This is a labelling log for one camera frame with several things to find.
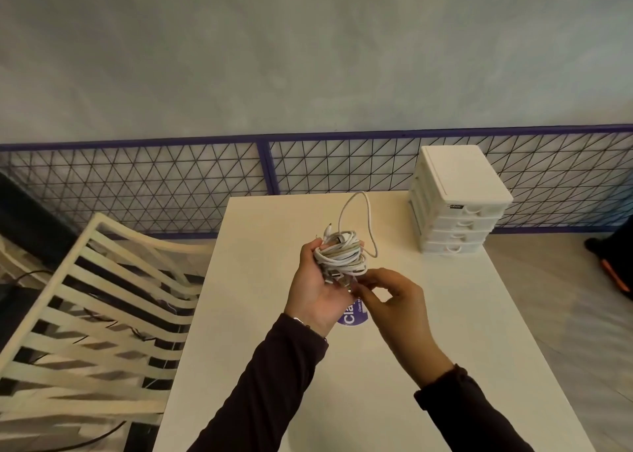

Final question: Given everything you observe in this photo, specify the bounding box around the person's right hand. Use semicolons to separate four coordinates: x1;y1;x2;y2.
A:
353;268;455;389

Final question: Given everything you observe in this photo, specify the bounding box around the person's left forearm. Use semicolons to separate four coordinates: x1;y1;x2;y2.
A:
187;313;330;452

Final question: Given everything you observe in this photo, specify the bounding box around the white plastic drawer organizer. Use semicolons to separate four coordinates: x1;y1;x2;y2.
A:
408;145;514;256

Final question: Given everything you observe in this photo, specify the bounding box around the black bag with orange stripe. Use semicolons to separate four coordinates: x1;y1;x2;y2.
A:
584;219;633;300

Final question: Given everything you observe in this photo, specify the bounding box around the person's right forearm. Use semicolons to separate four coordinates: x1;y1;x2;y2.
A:
414;365;536;452

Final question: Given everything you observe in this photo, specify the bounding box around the purple wire mesh fence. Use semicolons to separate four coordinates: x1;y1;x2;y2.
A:
0;125;633;242

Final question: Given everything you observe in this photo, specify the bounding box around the black floor cable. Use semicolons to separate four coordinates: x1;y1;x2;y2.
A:
0;419;130;452

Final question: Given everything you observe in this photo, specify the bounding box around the silver wrist bracelet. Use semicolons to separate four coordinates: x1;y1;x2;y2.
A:
292;316;328;341

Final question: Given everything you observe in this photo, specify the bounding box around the round purple sticker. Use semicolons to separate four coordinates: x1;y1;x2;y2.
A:
337;288;372;328

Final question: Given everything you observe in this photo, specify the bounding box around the person's left hand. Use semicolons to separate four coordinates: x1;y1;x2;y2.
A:
284;238;357;339

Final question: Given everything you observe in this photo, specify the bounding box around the cream slatted chair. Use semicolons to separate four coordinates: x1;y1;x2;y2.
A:
0;212;219;452

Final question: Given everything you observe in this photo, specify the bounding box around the white cable bundle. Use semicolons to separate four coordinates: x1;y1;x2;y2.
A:
314;191;379;290

